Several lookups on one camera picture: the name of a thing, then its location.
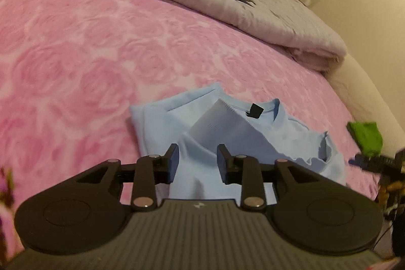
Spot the pink floral blanket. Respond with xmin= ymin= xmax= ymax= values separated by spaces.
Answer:
xmin=0 ymin=0 xmax=380 ymax=258

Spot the green knitted garment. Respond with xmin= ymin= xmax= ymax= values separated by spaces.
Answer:
xmin=347 ymin=121 xmax=383 ymax=157

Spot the light blue sweatshirt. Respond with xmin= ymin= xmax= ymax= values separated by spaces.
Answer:
xmin=130 ymin=83 xmax=347 ymax=205

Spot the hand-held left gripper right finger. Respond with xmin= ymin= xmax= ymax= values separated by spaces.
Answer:
xmin=217 ymin=143 xmax=320 ymax=210

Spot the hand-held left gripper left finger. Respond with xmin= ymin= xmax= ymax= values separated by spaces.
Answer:
xmin=75 ymin=143 xmax=180 ymax=211

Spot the person's right hand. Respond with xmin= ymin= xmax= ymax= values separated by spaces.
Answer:
xmin=379 ymin=181 xmax=405 ymax=204

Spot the long white bolster pillow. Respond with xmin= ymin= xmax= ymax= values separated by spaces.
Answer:
xmin=329 ymin=53 xmax=405 ymax=147

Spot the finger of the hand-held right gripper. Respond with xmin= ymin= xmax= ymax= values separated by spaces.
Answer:
xmin=348 ymin=154 xmax=396 ymax=172

